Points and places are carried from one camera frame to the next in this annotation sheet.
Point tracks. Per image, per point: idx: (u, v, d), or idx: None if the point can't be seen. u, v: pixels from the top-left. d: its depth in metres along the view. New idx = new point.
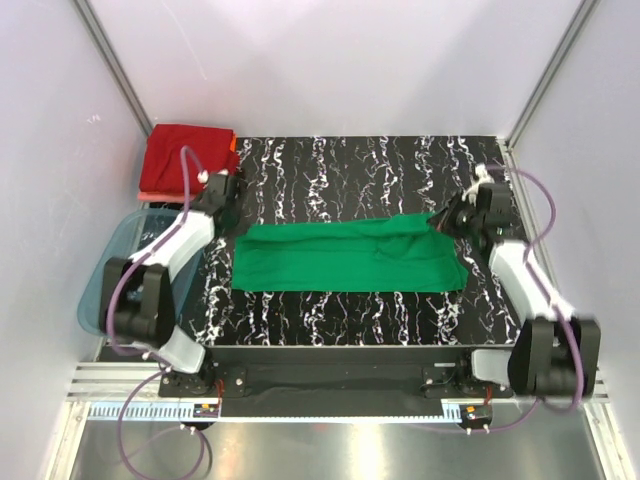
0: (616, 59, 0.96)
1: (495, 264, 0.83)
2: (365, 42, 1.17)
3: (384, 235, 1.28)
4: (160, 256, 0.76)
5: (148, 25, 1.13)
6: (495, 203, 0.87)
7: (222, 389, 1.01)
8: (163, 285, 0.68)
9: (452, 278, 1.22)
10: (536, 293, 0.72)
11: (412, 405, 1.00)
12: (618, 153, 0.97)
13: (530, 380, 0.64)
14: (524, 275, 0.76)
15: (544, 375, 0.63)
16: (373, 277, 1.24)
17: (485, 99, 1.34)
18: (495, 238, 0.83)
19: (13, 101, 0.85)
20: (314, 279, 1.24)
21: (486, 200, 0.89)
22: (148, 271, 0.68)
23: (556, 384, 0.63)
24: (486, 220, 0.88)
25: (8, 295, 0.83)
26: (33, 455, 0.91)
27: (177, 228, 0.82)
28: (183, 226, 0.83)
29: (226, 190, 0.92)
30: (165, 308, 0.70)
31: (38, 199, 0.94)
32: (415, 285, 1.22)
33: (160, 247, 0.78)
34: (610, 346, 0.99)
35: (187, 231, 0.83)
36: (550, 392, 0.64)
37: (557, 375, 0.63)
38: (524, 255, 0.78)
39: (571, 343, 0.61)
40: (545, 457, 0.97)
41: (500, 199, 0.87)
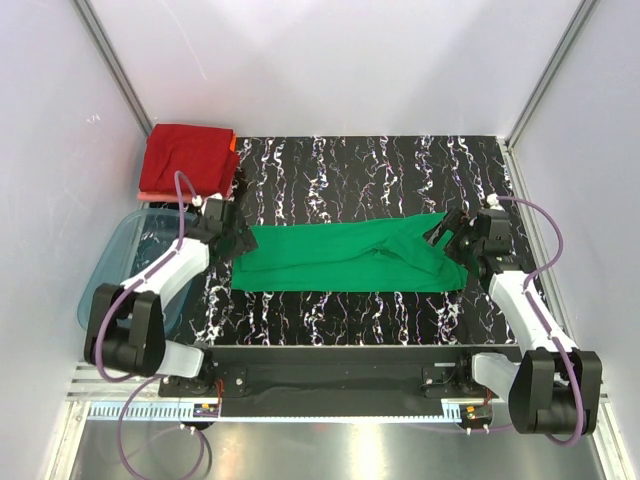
0: (618, 61, 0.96)
1: (496, 292, 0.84)
2: (366, 42, 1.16)
3: (384, 236, 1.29)
4: (153, 283, 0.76)
5: (148, 23, 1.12)
6: (494, 228, 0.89)
7: (222, 389, 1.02)
8: (153, 314, 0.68)
9: (452, 279, 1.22)
10: (535, 324, 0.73)
11: (412, 405, 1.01)
12: (619, 155, 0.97)
13: (530, 413, 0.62)
14: (522, 303, 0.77)
15: (546, 411, 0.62)
16: (373, 278, 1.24)
17: (485, 99, 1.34)
18: (495, 266, 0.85)
19: (12, 101, 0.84)
20: (312, 279, 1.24)
21: (486, 227, 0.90)
22: (138, 300, 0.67)
23: (556, 417, 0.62)
24: (485, 247, 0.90)
25: (8, 297, 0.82)
26: (33, 455, 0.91)
27: (172, 254, 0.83)
28: (179, 253, 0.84)
29: (223, 215, 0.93)
30: (154, 341, 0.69)
31: (38, 200, 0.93)
32: (415, 285, 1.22)
33: (153, 272, 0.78)
34: (610, 347, 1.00)
35: (182, 259, 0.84)
36: (551, 426, 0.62)
37: (557, 410, 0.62)
38: (524, 284, 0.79)
39: (571, 375, 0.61)
40: (543, 456, 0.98)
41: (499, 225, 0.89)
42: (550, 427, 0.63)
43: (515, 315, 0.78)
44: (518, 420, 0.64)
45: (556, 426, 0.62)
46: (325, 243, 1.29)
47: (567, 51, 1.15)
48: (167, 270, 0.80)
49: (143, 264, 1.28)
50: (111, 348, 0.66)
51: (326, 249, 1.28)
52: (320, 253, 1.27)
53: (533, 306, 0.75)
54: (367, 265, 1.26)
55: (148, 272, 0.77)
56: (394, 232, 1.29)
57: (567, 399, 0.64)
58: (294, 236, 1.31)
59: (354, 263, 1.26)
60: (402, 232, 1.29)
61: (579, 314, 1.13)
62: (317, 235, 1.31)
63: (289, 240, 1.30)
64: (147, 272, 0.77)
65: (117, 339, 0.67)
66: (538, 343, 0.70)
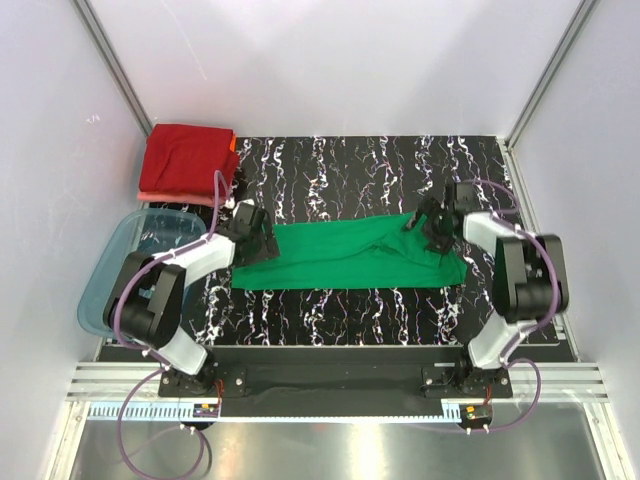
0: (617, 61, 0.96)
1: (468, 232, 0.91)
2: (365, 42, 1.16)
3: (383, 232, 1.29)
4: (180, 260, 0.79)
5: (148, 24, 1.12)
6: (461, 191, 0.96)
7: (221, 390, 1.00)
8: (175, 288, 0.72)
9: (450, 273, 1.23)
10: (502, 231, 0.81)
11: (412, 405, 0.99)
12: (618, 155, 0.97)
13: (512, 295, 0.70)
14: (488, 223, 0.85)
15: (524, 289, 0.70)
16: (372, 275, 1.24)
17: (485, 99, 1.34)
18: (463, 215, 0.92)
19: (12, 102, 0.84)
20: (315, 277, 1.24)
21: (451, 192, 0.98)
22: (164, 271, 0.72)
23: (533, 293, 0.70)
24: (455, 205, 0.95)
25: (7, 296, 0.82)
26: (33, 455, 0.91)
27: (202, 243, 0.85)
28: (208, 242, 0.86)
29: (252, 220, 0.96)
30: (170, 314, 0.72)
31: (38, 200, 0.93)
32: (412, 280, 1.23)
33: (182, 252, 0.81)
34: (610, 346, 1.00)
35: (211, 248, 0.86)
36: (531, 306, 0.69)
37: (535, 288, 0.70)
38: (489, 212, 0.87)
39: (540, 249, 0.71)
40: (543, 455, 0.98)
41: (464, 187, 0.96)
42: (530, 306, 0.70)
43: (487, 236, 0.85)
44: (504, 307, 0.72)
45: (536, 305, 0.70)
46: (326, 240, 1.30)
47: (567, 51, 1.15)
48: (195, 254, 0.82)
49: None
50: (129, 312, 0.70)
51: (327, 246, 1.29)
52: (321, 250, 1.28)
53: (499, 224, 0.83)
54: (367, 261, 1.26)
55: (177, 251, 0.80)
56: (392, 228, 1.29)
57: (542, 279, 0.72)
58: (294, 234, 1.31)
59: (355, 259, 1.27)
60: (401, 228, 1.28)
61: (579, 314, 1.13)
62: (317, 232, 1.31)
63: (291, 238, 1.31)
64: (177, 250, 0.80)
65: (136, 303, 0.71)
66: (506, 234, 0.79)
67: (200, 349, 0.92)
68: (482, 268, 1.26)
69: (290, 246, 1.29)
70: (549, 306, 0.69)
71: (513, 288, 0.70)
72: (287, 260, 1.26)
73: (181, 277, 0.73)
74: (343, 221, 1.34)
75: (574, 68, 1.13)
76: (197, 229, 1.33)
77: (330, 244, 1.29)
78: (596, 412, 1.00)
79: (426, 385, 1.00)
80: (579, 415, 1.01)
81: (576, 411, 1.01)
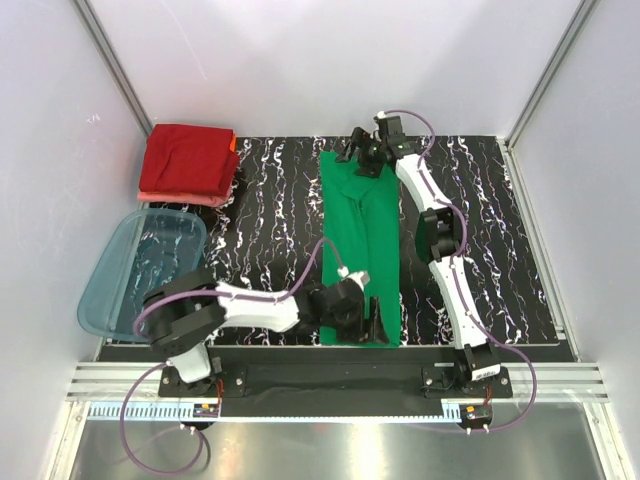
0: (618, 60, 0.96)
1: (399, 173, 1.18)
2: (365, 42, 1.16)
3: (344, 194, 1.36)
4: (233, 304, 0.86)
5: (148, 24, 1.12)
6: (392, 126, 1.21)
7: (222, 390, 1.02)
8: (203, 329, 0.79)
9: (393, 180, 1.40)
10: (425, 192, 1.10)
11: (412, 405, 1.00)
12: (618, 155, 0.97)
13: (434, 250, 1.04)
14: (418, 180, 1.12)
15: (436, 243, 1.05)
16: (381, 232, 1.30)
17: (485, 99, 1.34)
18: (397, 154, 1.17)
19: (12, 101, 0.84)
20: (385, 279, 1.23)
21: (385, 128, 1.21)
22: (207, 309, 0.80)
23: (445, 244, 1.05)
24: (389, 140, 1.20)
25: (7, 297, 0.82)
26: (34, 455, 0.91)
27: (271, 300, 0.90)
28: (275, 302, 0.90)
29: None
30: (185, 342, 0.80)
31: (37, 199, 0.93)
32: (383, 200, 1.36)
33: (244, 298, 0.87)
34: (610, 346, 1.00)
35: (271, 310, 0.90)
36: (443, 250, 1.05)
37: (446, 241, 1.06)
38: (418, 166, 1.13)
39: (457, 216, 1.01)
40: (542, 455, 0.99)
41: (395, 122, 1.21)
42: (444, 251, 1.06)
43: (412, 187, 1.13)
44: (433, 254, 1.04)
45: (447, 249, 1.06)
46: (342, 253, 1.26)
47: (566, 51, 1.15)
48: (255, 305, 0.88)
49: (143, 264, 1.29)
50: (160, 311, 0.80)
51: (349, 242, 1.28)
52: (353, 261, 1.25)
53: (424, 181, 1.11)
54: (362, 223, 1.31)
55: (241, 295, 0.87)
56: (340, 187, 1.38)
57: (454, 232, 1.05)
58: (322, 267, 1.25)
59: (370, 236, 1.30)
60: (346, 186, 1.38)
61: (579, 314, 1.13)
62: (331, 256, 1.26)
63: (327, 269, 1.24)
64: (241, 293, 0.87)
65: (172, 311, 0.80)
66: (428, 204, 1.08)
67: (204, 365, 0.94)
68: (482, 268, 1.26)
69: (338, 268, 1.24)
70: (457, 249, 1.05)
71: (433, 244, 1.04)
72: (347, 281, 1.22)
73: (213, 324, 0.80)
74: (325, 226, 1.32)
75: (574, 67, 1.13)
76: (197, 229, 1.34)
77: (353, 241, 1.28)
78: (596, 412, 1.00)
79: (426, 386, 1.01)
80: (579, 415, 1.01)
81: (576, 411, 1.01)
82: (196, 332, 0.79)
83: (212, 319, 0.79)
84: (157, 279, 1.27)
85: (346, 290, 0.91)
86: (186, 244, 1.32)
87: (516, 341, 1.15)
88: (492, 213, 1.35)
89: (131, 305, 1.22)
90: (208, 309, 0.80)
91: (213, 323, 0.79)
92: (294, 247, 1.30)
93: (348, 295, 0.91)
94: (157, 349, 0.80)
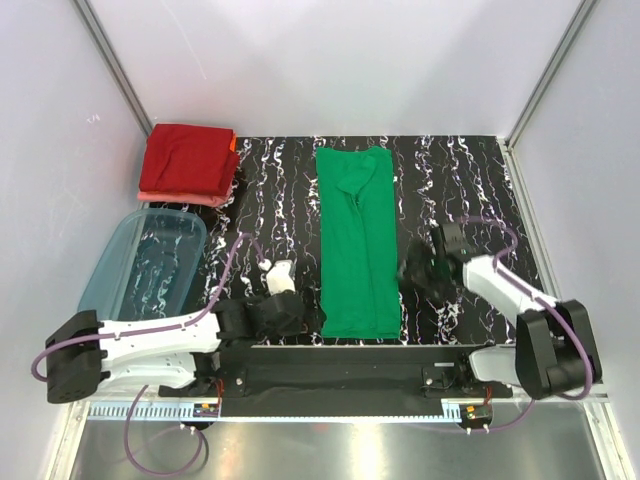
0: (618, 61, 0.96)
1: (471, 281, 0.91)
2: (364, 42, 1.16)
3: (340, 189, 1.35)
4: (122, 345, 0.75)
5: (147, 25, 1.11)
6: (448, 232, 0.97)
7: (222, 389, 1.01)
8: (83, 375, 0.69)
9: (387, 177, 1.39)
10: (518, 293, 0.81)
11: (412, 405, 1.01)
12: (618, 155, 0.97)
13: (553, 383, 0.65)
14: (500, 281, 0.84)
15: (555, 370, 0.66)
16: (380, 229, 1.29)
17: (485, 99, 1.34)
18: (462, 259, 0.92)
19: (12, 101, 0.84)
20: (387, 275, 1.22)
21: (440, 234, 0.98)
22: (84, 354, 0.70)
23: (563, 370, 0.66)
24: (447, 248, 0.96)
25: (7, 296, 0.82)
26: (33, 455, 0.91)
27: (177, 328, 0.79)
28: (183, 329, 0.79)
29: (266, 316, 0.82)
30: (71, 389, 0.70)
31: (38, 200, 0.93)
32: (381, 196, 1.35)
33: (136, 333, 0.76)
34: (610, 347, 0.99)
35: (185, 337, 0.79)
36: (566, 382, 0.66)
37: (573, 364, 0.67)
38: (493, 264, 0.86)
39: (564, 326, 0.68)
40: (542, 455, 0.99)
41: (450, 228, 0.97)
42: (566, 383, 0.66)
43: (495, 292, 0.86)
44: (533, 389, 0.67)
45: (571, 381, 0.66)
46: (341, 250, 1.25)
47: (567, 51, 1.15)
48: (159, 336, 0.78)
49: (143, 264, 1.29)
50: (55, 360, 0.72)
51: (348, 242, 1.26)
52: (352, 257, 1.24)
53: (508, 280, 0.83)
54: (359, 218, 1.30)
55: (130, 331, 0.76)
56: (336, 183, 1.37)
57: (569, 349, 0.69)
58: (323, 264, 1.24)
59: (370, 235, 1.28)
60: (342, 181, 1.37)
61: None
62: (330, 253, 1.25)
63: (327, 265, 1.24)
64: (130, 330, 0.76)
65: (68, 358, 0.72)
66: (526, 307, 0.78)
67: (182, 369, 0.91)
68: None
69: (338, 268, 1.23)
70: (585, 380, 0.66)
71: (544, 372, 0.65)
72: (345, 278, 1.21)
73: (96, 369, 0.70)
74: (323, 222, 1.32)
75: (574, 67, 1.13)
76: (197, 229, 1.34)
77: (352, 236, 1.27)
78: (596, 412, 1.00)
79: (426, 386, 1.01)
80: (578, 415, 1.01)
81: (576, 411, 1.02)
82: (80, 378, 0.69)
83: (93, 365, 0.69)
84: (157, 279, 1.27)
85: (284, 303, 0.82)
86: (186, 244, 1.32)
87: None
88: (492, 213, 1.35)
89: (131, 305, 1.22)
90: (87, 354, 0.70)
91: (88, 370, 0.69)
92: (294, 247, 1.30)
93: (286, 309, 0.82)
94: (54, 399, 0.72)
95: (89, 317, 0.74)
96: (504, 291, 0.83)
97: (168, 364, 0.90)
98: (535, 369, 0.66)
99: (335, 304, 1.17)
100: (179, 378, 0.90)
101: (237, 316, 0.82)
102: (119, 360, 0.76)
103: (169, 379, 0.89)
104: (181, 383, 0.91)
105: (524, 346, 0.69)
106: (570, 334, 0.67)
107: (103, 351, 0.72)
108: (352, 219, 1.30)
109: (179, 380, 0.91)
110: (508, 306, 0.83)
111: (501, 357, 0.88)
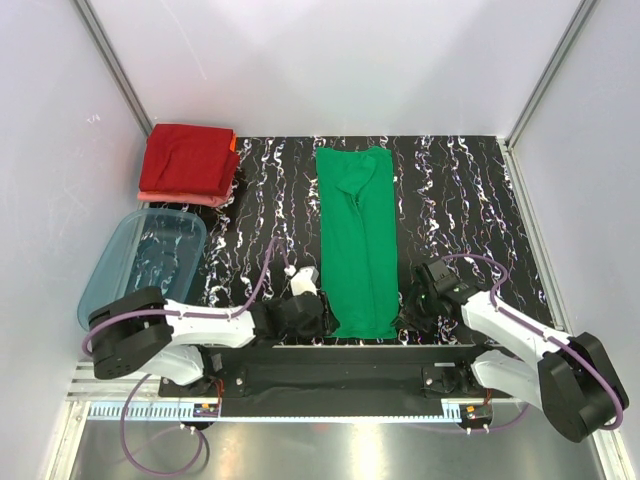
0: (618, 61, 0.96)
1: (472, 320, 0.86)
2: (365, 40, 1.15)
3: (341, 189, 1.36)
4: (184, 325, 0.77)
5: (147, 25, 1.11)
6: (435, 268, 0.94)
7: (221, 389, 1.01)
8: (148, 349, 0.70)
9: (387, 177, 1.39)
10: (528, 335, 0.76)
11: (412, 405, 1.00)
12: (618, 154, 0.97)
13: (589, 423, 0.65)
14: (507, 321, 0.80)
15: (587, 409, 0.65)
16: (380, 230, 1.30)
17: (486, 98, 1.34)
18: (458, 298, 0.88)
19: (11, 100, 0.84)
20: (387, 276, 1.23)
21: (427, 274, 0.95)
22: (151, 328, 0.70)
23: (594, 406, 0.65)
24: (438, 287, 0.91)
25: (7, 298, 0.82)
26: (34, 455, 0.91)
27: (223, 317, 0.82)
28: (229, 319, 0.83)
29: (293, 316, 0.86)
30: (129, 360, 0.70)
31: (37, 199, 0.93)
32: (381, 197, 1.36)
33: (195, 316, 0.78)
34: (610, 347, 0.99)
35: (228, 328, 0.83)
36: (598, 417, 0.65)
37: (600, 398, 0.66)
38: (492, 303, 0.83)
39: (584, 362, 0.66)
40: (540, 455, 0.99)
41: (436, 265, 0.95)
42: (599, 417, 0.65)
43: (503, 334, 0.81)
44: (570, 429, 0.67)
45: (603, 413, 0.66)
46: (342, 251, 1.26)
47: (567, 51, 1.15)
48: (208, 323, 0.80)
49: (143, 264, 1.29)
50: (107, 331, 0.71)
51: (348, 241, 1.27)
52: (351, 258, 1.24)
53: (512, 319, 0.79)
54: (359, 219, 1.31)
55: (191, 312, 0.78)
56: (337, 183, 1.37)
57: (590, 380, 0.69)
58: (324, 264, 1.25)
59: (370, 235, 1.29)
60: (342, 181, 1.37)
61: (579, 314, 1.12)
62: (331, 254, 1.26)
63: (328, 265, 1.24)
64: (191, 311, 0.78)
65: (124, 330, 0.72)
66: (542, 351, 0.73)
67: (195, 365, 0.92)
68: (482, 268, 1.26)
69: (338, 266, 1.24)
70: (616, 409, 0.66)
71: (578, 415, 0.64)
72: (345, 279, 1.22)
73: (162, 343, 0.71)
74: (323, 222, 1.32)
75: (574, 67, 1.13)
76: (197, 229, 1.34)
77: (352, 236, 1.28)
78: None
79: (426, 386, 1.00)
80: None
81: None
82: (146, 351, 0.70)
83: (161, 339, 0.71)
84: (157, 279, 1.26)
85: (303, 304, 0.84)
86: (186, 244, 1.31)
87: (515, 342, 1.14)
88: (492, 213, 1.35)
89: None
90: (155, 327, 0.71)
91: (157, 344, 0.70)
92: (294, 247, 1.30)
93: (306, 309, 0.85)
94: (104, 368, 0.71)
95: (155, 293, 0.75)
96: (512, 332, 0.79)
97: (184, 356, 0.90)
98: (569, 414, 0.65)
99: (335, 305, 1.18)
100: (191, 373, 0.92)
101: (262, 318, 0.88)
102: (179, 339, 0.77)
103: (181, 373, 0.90)
104: (188, 380, 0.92)
105: (549, 391, 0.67)
106: (592, 371, 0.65)
107: (169, 328, 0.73)
108: (352, 219, 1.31)
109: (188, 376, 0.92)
110: (522, 350, 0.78)
111: (510, 374, 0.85)
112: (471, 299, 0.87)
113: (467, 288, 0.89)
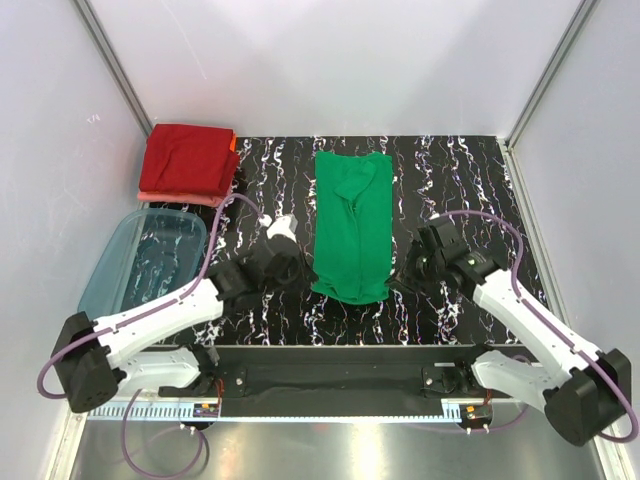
0: (618, 61, 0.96)
1: (483, 298, 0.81)
2: (365, 40, 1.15)
3: (338, 193, 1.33)
4: (123, 335, 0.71)
5: (147, 25, 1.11)
6: (444, 234, 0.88)
7: (221, 390, 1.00)
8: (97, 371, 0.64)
9: (387, 179, 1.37)
10: (557, 341, 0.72)
11: (412, 405, 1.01)
12: (617, 154, 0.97)
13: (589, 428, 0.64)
14: (528, 318, 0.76)
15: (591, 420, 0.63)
16: (376, 232, 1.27)
17: (486, 99, 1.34)
18: (472, 273, 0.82)
19: (13, 100, 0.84)
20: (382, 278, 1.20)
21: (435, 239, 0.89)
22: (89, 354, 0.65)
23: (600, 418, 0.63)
24: (447, 255, 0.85)
25: (7, 298, 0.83)
26: (34, 456, 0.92)
27: (173, 302, 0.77)
28: (180, 301, 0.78)
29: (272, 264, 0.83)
30: (92, 389, 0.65)
31: (37, 198, 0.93)
32: (381, 202, 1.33)
33: (133, 320, 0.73)
34: (611, 347, 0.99)
35: (185, 309, 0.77)
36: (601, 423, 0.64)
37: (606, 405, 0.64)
38: (516, 292, 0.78)
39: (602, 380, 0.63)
40: (543, 457, 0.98)
41: (445, 230, 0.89)
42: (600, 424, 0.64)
43: (524, 332, 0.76)
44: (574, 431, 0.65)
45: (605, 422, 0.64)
46: (336, 254, 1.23)
47: (567, 51, 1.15)
48: (158, 317, 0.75)
49: (143, 264, 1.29)
50: (68, 367, 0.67)
51: (342, 245, 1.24)
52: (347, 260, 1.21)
53: (541, 320, 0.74)
54: (355, 222, 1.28)
55: (126, 320, 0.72)
56: (334, 186, 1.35)
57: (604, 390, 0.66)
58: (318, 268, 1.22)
59: (365, 239, 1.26)
60: (339, 185, 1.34)
61: (579, 314, 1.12)
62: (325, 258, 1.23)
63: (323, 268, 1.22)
64: (126, 318, 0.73)
65: (80, 359, 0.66)
66: (569, 365, 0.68)
67: (187, 365, 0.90)
68: None
69: (328, 268, 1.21)
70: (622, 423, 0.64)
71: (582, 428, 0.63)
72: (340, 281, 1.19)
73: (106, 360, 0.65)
74: (319, 225, 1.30)
75: (574, 67, 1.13)
76: (197, 229, 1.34)
77: (347, 240, 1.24)
78: None
79: (426, 386, 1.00)
80: None
81: None
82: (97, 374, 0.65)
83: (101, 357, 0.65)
84: (157, 279, 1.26)
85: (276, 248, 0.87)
86: (186, 244, 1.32)
87: (516, 341, 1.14)
88: (492, 213, 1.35)
89: (131, 305, 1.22)
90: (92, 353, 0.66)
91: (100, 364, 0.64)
92: None
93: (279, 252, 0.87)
94: (76, 406, 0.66)
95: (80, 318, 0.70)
96: (536, 334, 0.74)
97: (173, 360, 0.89)
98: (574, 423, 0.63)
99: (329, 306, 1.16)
100: (186, 375, 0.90)
101: (233, 276, 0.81)
102: (126, 354, 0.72)
103: (174, 377, 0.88)
104: (187, 381, 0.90)
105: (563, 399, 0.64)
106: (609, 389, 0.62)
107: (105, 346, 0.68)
108: (347, 222, 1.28)
109: (185, 378, 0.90)
110: (544, 357, 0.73)
111: (509, 373, 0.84)
112: (488, 279, 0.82)
113: (481, 262, 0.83)
